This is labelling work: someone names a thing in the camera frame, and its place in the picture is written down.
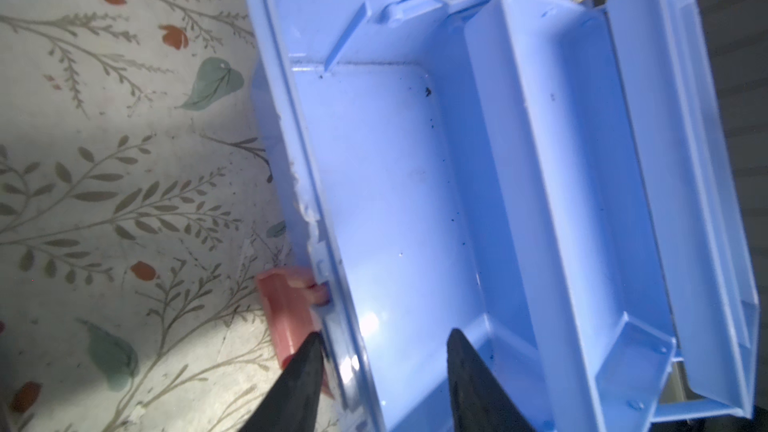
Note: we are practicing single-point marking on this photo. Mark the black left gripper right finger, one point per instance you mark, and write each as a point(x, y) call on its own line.
point(478, 401)

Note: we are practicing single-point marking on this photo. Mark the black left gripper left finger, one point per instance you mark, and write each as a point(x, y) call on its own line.
point(292, 402)

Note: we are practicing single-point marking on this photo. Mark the white blue tool box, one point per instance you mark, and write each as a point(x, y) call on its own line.
point(549, 177)

